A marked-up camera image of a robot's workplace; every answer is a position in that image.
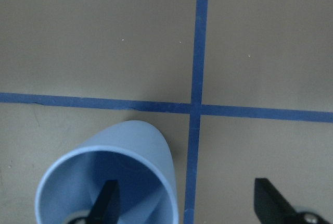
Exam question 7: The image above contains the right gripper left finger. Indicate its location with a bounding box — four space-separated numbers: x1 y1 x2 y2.
87 180 120 223

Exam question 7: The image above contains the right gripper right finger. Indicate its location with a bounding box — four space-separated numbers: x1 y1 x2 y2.
253 178 329 224

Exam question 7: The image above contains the blue cup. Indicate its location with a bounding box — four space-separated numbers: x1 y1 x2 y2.
35 120 179 223

